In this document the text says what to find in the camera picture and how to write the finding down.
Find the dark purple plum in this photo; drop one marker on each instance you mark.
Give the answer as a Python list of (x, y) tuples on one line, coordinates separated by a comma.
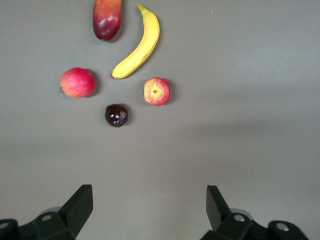
[(116, 116)]

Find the red yellow mango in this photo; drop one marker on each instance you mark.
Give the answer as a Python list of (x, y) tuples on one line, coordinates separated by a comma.
[(107, 20)]

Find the yellow banana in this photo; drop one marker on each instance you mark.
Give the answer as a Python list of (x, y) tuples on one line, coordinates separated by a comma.
[(145, 45)]

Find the red yellow apple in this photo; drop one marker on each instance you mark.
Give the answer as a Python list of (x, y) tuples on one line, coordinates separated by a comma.
[(156, 91)]

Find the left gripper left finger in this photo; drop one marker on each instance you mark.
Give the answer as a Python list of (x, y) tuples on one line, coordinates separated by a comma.
[(67, 220)]

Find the red pomegranate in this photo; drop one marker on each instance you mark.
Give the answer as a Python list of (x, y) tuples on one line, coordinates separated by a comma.
[(77, 82)]

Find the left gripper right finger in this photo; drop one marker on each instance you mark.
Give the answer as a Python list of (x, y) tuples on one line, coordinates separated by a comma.
[(222, 220)]

